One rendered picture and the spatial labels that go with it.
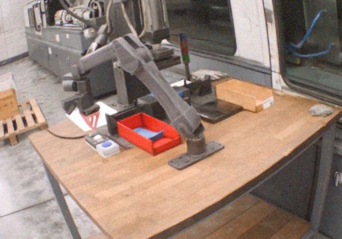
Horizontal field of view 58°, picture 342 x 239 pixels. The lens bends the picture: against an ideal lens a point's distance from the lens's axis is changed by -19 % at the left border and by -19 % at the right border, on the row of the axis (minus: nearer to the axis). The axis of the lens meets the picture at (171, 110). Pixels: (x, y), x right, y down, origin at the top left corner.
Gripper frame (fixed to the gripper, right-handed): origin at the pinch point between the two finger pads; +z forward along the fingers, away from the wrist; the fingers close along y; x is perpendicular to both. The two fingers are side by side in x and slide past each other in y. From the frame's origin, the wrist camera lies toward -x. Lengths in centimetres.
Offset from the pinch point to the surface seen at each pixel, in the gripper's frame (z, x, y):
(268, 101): 4, 68, 30
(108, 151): 4.5, -1.4, 14.9
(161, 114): 4.5, 30.2, 2.9
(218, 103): 5, 53, 13
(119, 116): 0.2, 13.1, -0.4
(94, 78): 69, 124, -296
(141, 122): 4.8, 20.9, 2.5
